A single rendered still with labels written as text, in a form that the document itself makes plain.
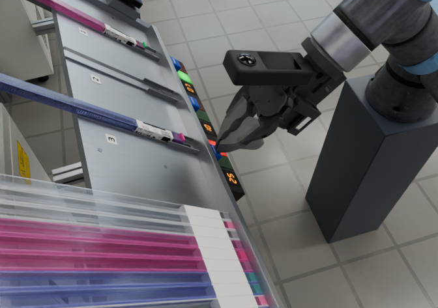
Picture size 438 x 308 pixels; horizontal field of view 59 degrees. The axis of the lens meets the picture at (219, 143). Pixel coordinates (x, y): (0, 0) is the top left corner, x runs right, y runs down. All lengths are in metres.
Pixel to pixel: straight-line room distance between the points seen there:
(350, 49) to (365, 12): 0.05
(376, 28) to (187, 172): 0.30
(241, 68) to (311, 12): 1.73
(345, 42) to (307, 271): 0.89
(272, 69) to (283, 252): 0.88
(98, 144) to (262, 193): 0.99
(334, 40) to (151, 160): 0.27
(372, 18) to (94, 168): 0.37
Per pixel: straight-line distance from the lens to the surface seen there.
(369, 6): 0.53
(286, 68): 0.52
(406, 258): 1.40
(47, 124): 1.71
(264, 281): 0.48
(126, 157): 0.47
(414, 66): 0.63
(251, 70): 0.48
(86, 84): 0.53
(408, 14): 0.55
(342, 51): 0.53
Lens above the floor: 1.19
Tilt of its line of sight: 52 degrees down
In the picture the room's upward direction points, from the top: straight up
